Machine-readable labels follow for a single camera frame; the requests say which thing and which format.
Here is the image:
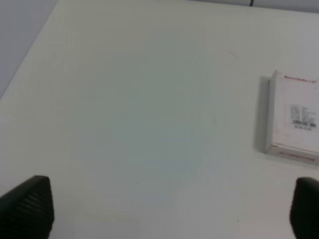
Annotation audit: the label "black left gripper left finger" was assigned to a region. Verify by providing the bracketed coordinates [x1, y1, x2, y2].
[0, 175, 54, 239]

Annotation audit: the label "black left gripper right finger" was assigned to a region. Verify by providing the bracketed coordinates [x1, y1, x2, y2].
[290, 177, 319, 239]

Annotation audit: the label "white cardboard box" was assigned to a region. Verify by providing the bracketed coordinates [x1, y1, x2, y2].
[265, 71, 319, 165]

